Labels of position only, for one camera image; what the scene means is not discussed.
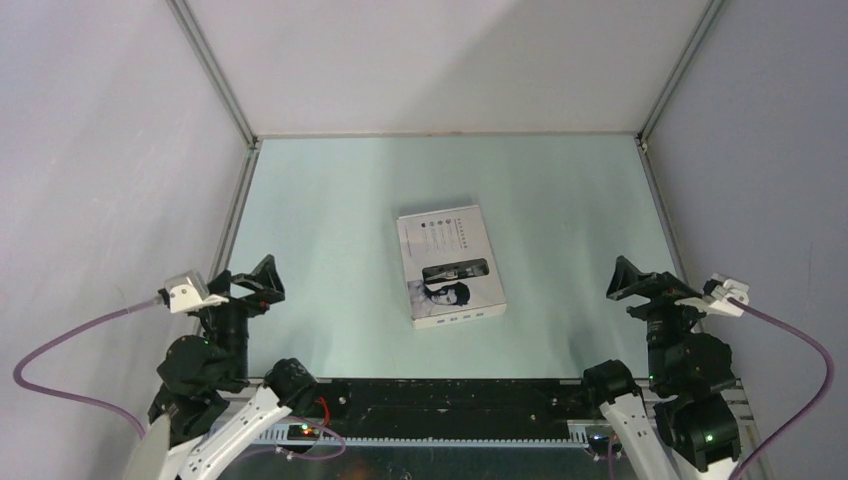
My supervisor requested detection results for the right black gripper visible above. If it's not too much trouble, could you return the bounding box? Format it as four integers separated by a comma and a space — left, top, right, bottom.
606, 253, 720, 387

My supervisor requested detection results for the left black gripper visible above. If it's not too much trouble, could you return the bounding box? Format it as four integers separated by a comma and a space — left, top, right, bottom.
202, 253, 285, 384

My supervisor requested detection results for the white box with black tray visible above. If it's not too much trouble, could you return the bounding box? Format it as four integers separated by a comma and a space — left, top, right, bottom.
396, 205, 507, 329

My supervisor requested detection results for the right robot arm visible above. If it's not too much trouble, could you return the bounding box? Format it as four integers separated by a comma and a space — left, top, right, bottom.
581, 256, 750, 479

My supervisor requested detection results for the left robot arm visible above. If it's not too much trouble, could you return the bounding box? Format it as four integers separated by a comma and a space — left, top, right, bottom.
123, 254, 317, 479

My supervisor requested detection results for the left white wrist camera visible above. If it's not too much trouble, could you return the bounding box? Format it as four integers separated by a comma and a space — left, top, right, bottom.
157, 270, 229, 314

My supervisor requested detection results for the aluminium frame front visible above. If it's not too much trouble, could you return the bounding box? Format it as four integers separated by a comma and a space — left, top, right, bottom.
156, 377, 757, 480

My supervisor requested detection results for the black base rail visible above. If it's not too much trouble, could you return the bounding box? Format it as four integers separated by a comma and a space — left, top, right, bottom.
294, 378, 601, 442

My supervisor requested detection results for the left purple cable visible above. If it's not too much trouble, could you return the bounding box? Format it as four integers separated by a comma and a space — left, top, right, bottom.
13, 298, 167, 441

